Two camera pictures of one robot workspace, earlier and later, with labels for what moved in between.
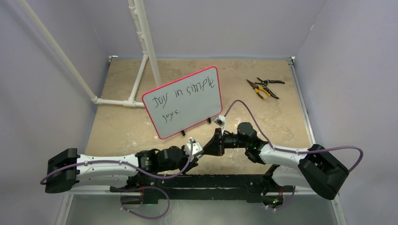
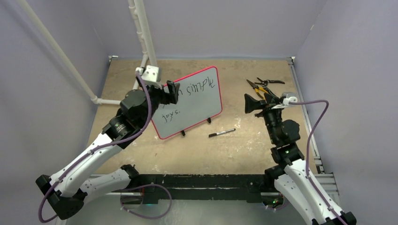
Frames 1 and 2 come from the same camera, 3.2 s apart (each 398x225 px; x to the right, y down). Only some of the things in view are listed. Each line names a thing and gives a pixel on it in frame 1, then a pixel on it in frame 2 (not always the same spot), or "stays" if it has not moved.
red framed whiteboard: x=185 y=102 stays
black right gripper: x=214 y=147 → x=252 y=104
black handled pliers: x=265 y=82 stays
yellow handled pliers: x=256 y=88 stays
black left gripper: x=193 y=162 → x=167 y=98
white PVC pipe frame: x=138 y=12 stays
